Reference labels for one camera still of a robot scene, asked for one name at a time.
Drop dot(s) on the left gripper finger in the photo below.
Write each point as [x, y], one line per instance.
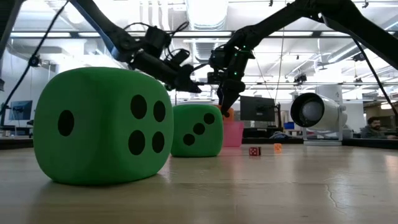
[190, 74]
[183, 84]

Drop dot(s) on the orange foam die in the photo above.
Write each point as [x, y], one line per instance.
[231, 115]

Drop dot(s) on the green foam die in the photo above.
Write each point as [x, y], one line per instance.
[186, 118]
[93, 93]

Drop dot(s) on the small orange die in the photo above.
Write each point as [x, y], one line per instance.
[278, 148]

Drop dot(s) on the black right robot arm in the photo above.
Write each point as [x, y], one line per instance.
[273, 18]

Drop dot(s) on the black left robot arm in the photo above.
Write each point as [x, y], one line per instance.
[105, 29]

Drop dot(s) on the black computer monitor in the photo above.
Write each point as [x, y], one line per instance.
[258, 109]

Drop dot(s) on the translucent pink plastic tray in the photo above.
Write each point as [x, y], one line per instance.
[234, 137]

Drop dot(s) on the small red die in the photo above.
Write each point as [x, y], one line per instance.
[255, 151]

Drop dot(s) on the blue box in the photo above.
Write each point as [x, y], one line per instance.
[288, 125]

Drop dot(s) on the person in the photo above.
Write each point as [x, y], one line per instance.
[371, 132]

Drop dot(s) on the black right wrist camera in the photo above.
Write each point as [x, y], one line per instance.
[214, 77]

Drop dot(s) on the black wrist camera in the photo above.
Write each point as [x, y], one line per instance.
[214, 77]
[179, 57]

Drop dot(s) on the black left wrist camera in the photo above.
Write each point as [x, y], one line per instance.
[179, 57]

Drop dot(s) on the black ceiling camera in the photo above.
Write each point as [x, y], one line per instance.
[34, 61]
[359, 56]
[300, 78]

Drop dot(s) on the white camera on table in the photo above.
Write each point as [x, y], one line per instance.
[329, 115]

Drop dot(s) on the blue wall screen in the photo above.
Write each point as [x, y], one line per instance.
[20, 110]

